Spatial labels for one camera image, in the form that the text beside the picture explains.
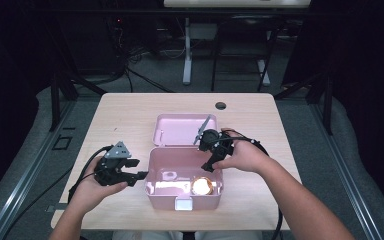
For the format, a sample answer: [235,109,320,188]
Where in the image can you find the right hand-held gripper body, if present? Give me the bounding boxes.
[193,113,236,165]

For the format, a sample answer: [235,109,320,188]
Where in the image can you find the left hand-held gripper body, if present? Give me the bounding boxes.
[93,140,133,187]

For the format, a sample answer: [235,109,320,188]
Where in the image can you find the round orange snack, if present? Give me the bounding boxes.
[190,175,215,197]

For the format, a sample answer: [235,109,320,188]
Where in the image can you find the pink storage box white handle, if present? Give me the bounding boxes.
[144,113,225,212]

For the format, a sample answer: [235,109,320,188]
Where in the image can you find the person's right hand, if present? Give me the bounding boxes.
[211,127,275,175]

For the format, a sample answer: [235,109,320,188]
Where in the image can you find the person's left hand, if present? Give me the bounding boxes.
[67,156,130,214]

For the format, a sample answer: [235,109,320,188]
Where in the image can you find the grey tape strip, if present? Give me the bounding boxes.
[45,203,68,213]

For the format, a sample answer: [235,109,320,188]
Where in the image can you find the black metal stand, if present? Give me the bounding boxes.
[273,70,335,136]
[47,70,108,133]

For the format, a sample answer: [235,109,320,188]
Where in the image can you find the white desk with metal legs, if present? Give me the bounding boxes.
[163,0,313,87]

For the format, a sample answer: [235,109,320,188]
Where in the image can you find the black chair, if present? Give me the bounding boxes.
[210,14,281,93]

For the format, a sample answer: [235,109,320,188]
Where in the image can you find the dark equipment with red light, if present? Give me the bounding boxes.
[103,14,128,74]

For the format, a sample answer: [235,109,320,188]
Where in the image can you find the left hand-held gripper black cable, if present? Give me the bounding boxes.
[66,144,115,205]

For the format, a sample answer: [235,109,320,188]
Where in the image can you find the hand-held gripper black cable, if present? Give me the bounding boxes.
[66,144,115,205]
[228,130,285,240]

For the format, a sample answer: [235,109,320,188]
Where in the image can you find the right hand-held gripper black cable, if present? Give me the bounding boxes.
[228,130,285,240]

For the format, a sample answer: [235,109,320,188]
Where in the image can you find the aluminium floor rail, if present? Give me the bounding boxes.
[309,99,384,240]
[0,99,78,240]

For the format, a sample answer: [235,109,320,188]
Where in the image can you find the black floor cables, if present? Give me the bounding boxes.
[79,63,176,95]

